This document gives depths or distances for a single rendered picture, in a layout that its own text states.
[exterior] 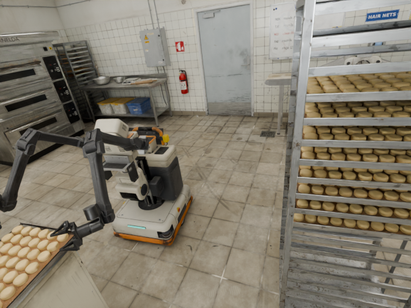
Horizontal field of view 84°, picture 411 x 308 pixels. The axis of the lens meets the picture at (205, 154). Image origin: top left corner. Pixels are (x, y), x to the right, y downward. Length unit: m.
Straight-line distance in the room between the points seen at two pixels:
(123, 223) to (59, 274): 0.99
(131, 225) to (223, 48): 3.71
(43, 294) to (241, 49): 4.43
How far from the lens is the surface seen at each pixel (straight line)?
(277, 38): 4.64
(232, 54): 4.84
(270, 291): 2.04
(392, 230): 1.37
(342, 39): 0.89
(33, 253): 1.43
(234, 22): 4.80
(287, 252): 1.36
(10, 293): 1.33
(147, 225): 2.21
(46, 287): 1.45
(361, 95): 0.95
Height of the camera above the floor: 1.76
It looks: 29 degrees down
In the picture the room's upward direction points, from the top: 7 degrees counter-clockwise
